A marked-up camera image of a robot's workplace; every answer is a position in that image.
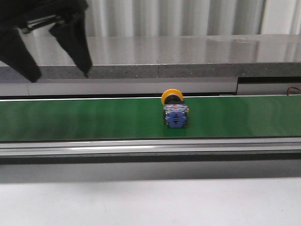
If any grey stone slab shelf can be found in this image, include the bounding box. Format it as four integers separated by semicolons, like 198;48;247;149
0;34;301;80

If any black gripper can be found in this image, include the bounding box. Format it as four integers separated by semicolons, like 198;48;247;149
0;0;92;82

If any green conveyor belt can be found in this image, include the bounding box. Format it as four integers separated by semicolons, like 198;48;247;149
0;95;301;142

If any aluminium conveyor front rail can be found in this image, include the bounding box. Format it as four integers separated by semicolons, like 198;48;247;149
0;137;301;156

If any white pleated curtain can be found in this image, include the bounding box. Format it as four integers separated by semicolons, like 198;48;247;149
86;0;301;37

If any yellow push button switch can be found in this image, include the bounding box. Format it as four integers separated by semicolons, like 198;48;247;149
161;89;189;129

